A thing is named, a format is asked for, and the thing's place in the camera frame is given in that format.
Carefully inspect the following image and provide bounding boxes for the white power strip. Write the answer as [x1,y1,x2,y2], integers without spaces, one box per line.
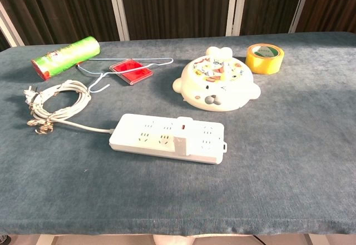
[108,113,228,165]

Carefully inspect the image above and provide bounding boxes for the white fishing toy game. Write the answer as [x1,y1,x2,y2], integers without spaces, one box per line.
[172,46,261,113]

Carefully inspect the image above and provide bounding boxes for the red ink pad box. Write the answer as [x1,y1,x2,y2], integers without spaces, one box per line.
[108,58,154,86]

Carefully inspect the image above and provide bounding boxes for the blue-grey table cloth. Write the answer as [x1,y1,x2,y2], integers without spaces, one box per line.
[0,31,356,236]

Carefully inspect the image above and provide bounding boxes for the yellow tape roll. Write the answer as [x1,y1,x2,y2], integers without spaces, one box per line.
[245,43,285,76]

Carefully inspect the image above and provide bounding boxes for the dark folding screen white frames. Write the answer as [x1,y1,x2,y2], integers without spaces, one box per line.
[0,0,356,53]

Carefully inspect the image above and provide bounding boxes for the green printed cylinder roll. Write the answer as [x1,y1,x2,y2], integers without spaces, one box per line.
[31,36,101,81]

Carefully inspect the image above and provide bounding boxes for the gold twist tie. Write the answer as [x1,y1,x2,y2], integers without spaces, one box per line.
[26,118,54,136]

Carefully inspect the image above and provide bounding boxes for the white wire clothes hanger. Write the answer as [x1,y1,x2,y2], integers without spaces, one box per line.
[77,57,174,93]

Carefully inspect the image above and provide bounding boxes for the white cable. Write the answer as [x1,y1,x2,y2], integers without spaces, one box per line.
[23,79,113,134]

